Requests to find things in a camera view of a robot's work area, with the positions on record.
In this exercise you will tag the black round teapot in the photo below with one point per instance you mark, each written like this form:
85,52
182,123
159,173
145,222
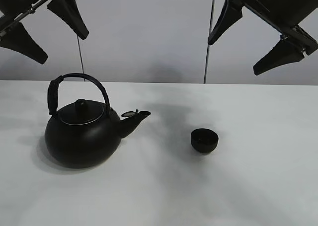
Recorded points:
85,133

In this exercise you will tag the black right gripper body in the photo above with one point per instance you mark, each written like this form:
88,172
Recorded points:
285,16

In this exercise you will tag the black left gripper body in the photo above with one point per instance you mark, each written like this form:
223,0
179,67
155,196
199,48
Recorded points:
13,10

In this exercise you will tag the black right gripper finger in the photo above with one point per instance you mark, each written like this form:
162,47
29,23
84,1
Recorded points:
284,52
230,14

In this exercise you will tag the small black teacup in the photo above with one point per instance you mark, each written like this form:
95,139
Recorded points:
204,140

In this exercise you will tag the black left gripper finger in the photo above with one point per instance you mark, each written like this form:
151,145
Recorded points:
18,39
67,10

